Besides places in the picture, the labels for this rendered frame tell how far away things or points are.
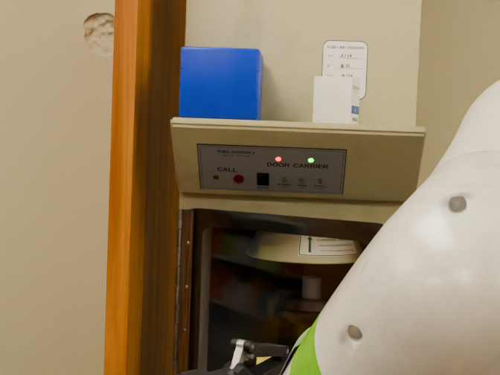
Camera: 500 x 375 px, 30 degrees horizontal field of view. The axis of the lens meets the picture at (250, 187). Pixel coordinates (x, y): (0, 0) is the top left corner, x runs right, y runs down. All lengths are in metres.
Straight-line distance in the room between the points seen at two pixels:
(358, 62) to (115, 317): 0.47
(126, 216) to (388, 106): 0.38
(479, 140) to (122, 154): 0.71
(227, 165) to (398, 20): 0.31
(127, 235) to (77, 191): 0.56
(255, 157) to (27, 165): 0.68
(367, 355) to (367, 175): 0.73
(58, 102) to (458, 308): 1.37
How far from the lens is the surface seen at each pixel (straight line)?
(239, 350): 1.04
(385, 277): 0.49
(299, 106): 1.28
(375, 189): 1.25
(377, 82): 1.29
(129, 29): 1.22
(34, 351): 1.83
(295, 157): 1.20
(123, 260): 1.23
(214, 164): 1.22
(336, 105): 1.20
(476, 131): 0.59
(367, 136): 1.17
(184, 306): 1.30
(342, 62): 1.29
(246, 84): 1.18
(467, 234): 0.48
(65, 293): 1.79
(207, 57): 1.19
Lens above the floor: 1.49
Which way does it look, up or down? 3 degrees down
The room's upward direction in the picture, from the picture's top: 2 degrees clockwise
